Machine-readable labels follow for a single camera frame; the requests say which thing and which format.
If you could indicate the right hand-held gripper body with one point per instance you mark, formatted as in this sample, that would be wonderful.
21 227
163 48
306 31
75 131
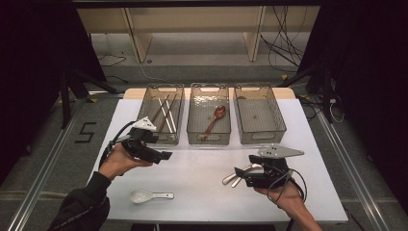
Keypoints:
279 150

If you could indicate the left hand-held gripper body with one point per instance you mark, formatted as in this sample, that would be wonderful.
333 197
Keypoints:
139 144

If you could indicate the clear grey plastic bin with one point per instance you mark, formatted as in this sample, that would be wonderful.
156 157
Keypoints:
259 117
202 117
147 109

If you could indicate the brown chopsticks pair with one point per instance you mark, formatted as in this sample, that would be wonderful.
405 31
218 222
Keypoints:
168 114
160 110

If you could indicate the white ceramic spoon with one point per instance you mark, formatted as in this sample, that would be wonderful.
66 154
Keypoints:
139 195

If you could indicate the white chopstick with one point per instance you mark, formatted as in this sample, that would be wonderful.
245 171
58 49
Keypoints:
171 115

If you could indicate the reddish brown spoon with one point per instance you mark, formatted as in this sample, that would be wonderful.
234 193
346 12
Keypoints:
220 112

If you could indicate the person's left hand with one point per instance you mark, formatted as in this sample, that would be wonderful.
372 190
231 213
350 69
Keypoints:
118 163

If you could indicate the person's right hand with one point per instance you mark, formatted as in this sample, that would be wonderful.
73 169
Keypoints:
288 199

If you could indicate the white table board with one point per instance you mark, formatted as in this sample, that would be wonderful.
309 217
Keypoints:
218 216

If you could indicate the black tripod stand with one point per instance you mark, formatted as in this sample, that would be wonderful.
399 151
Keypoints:
65 102
327 96

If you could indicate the black curtain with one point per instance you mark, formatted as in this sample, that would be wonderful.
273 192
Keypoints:
369 64
32 64

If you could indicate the light wooden shelf unit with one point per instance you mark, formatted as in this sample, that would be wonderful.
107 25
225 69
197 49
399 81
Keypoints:
198 19

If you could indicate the aluminium floor rail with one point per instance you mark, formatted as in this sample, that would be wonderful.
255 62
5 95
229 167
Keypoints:
352 173
41 183

